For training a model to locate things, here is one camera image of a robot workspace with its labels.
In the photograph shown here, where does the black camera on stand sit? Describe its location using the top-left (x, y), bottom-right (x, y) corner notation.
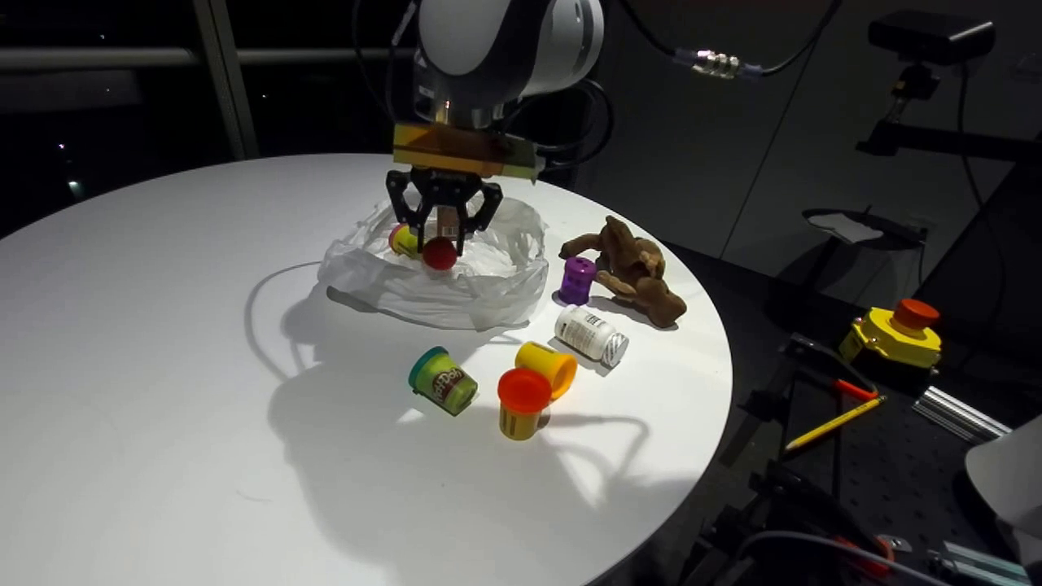
top-left (866, 6), bottom-right (999, 66)

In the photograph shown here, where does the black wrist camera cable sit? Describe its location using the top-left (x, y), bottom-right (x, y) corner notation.
top-left (535, 75), bottom-right (618, 168)

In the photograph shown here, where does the grey window frame post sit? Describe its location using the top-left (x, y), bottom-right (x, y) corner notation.
top-left (193, 0), bottom-right (261, 160)

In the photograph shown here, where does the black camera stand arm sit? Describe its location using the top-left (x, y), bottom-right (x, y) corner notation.
top-left (857, 60), bottom-right (1042, 168)

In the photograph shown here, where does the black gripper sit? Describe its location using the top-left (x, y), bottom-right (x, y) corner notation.
top-left (384, 163), bottom-right (509, 253)

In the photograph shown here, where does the white plastic bag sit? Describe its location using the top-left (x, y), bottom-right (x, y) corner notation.
top-left (320, 193), bottom-right (549, 335)

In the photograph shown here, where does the dough tub with green lid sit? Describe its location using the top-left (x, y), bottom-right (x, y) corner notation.
top-left (405, 346), bottom-right (481, 416)

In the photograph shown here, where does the yellow pencil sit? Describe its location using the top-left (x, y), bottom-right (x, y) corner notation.
top-left (781, 390), bottom-right (888, 455)

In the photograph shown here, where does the brown plush toy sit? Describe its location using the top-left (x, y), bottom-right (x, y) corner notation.
top-left (557, 213), bottom-right (692, 327)

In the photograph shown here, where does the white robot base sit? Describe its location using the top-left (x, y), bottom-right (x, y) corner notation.
top-left (964, 416), bottom-right (1042, 547)

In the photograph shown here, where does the cable with silver connector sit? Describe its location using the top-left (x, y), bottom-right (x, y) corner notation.
top-left (615, 0), bottom-right (845, 81)

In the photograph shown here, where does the red handled tool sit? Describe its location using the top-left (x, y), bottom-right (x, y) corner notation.
top-left (831, 375), bottom-right (879, 409)

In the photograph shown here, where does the yellow emergency stop button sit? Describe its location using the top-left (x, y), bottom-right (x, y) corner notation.
top-left (838, 296), bottom-right (947, 371)

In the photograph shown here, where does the grey floor cable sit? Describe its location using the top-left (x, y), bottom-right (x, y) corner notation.
top-left (736, 529), bottom-right (959, 586)

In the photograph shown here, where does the spice jar with red lid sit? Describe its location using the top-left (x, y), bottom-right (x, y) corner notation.
top-left (431, 205), bottom-right (465, 246)

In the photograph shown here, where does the orange dough tub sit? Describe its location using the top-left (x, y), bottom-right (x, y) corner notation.
top-left (495, 364), bottom-right (557, 443)

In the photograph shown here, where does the purple dough tub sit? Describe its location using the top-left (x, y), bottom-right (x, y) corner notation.
top-left (557, 253), bottom-right (599, 305)

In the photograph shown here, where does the white card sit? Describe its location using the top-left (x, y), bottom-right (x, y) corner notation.
top-left (809, 208), bottom-right (888, 248)

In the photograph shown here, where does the white pill bottle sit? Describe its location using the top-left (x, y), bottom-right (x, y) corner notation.
top-left (549, 305), bottom-right (631, 371)

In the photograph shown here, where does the grey window rail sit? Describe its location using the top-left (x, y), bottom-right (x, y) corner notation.
top-left (0, 44), bottom-right (420, 75)

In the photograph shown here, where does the aluminium profile bar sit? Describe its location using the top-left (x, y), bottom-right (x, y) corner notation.
top-left (915, 386), bottom-right (1013, 443)

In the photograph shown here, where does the yellow-green dough tub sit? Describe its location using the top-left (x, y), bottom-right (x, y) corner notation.
top-left (387, 221), bottom-right (423, 262)

